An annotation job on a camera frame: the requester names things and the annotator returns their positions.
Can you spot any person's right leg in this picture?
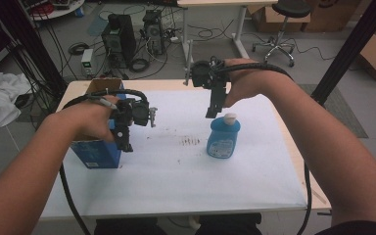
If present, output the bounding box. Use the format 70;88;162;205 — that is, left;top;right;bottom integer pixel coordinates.
195;212;263;235

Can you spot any person's left leg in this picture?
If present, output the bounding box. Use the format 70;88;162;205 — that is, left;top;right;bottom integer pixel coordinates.
93;217;168;235

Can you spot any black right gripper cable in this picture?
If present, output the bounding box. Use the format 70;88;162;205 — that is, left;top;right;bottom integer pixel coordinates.
212;62;313;235

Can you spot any round white table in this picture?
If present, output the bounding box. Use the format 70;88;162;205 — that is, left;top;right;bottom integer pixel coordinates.
28;0;86;22

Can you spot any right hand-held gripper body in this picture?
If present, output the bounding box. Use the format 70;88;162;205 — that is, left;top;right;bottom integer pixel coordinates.
182;56;231;90

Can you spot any grey floor mat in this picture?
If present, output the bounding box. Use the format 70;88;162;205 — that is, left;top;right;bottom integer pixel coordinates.
298;83;370;139

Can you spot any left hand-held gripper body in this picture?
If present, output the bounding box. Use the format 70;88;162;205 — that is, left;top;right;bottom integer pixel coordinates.
109;97;159;129

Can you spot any large black computer tower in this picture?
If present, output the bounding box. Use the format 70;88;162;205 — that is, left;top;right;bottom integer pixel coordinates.
100;13;138;70

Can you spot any person's leg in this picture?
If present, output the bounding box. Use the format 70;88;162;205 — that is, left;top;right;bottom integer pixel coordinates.
195;212;263;235
93;217;168;235

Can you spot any coiled black cable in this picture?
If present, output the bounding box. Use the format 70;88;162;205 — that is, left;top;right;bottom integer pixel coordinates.
129;57;151;73
68;41;91;56

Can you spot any black metal stand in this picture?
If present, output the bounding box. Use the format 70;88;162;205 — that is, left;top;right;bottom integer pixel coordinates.
309;0;376;107
11;0;69;96

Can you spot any large brown cardboard box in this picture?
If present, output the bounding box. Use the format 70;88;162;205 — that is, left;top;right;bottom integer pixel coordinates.
303;0;364;33

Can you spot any white table mat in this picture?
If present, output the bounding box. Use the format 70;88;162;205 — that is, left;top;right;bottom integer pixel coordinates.
40;89;308;219

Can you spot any blue bottle with white cap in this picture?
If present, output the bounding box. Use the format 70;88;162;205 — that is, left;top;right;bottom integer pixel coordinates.
206;113;242;160

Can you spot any white power supply unit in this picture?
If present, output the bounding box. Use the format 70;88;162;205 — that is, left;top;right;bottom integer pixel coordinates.
80;48;95;78

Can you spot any person's left hand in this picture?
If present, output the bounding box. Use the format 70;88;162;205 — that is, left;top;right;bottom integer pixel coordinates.
45;95;120;145

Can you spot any blue cardboard box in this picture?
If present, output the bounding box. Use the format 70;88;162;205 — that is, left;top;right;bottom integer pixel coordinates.
70;77;127;170

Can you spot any person's right hand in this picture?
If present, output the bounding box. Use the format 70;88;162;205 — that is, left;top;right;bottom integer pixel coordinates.
223;57;277;109

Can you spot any white desk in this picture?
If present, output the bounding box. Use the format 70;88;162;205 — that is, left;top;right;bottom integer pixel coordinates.
176;0;279;67

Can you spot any small black computer tower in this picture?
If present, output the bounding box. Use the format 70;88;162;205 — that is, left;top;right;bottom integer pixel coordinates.
142;9;166;56

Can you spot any white cloth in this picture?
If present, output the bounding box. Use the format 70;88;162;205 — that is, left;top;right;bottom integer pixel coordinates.
0;70;32;131

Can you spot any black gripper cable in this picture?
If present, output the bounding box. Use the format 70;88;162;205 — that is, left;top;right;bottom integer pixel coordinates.
212;62;313;235
58;88;150;235

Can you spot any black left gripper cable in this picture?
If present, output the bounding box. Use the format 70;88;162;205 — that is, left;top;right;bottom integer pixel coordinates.
58;88;150;235

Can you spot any black office stool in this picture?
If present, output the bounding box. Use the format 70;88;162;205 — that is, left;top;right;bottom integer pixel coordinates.
251;0;313;69

